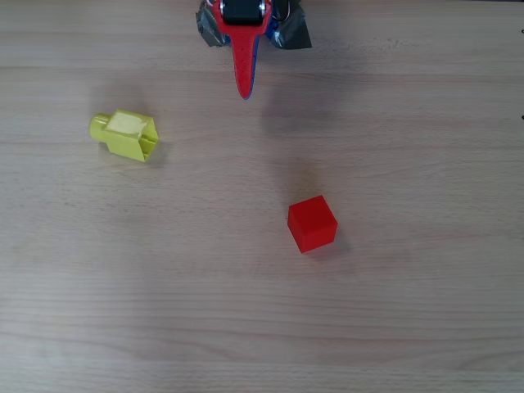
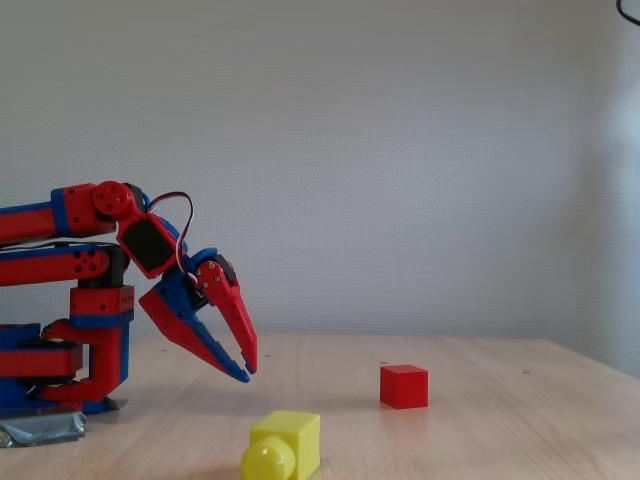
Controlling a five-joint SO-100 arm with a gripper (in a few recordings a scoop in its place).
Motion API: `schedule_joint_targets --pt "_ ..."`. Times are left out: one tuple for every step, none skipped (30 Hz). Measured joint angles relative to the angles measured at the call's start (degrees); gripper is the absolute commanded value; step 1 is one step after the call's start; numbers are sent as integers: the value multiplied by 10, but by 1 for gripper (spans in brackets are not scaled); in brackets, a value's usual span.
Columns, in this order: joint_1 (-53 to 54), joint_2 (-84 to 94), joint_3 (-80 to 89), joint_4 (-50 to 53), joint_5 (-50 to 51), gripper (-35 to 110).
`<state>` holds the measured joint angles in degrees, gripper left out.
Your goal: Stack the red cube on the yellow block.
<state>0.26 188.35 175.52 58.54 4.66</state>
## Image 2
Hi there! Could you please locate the black cable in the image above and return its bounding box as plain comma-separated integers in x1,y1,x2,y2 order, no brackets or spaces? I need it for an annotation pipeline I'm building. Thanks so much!
615,0,640,27

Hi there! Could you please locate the red cube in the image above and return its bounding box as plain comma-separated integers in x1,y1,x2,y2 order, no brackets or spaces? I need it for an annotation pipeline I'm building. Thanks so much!
379,364,430,410

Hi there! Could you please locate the red white black arm wire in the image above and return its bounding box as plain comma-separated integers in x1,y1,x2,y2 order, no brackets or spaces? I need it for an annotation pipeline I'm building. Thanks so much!
0,239,119,250

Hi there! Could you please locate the red white black wrist wire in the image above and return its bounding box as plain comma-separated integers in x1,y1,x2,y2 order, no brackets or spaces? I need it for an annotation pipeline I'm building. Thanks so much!
146,191,201,289

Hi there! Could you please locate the grey duct tape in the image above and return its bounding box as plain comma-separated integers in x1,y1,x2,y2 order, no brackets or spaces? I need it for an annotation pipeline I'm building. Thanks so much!
0,408,87,448

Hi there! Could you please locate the yellow block with round knob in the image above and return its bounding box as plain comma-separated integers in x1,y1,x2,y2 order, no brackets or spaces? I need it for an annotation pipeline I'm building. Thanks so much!
240,410,322,480

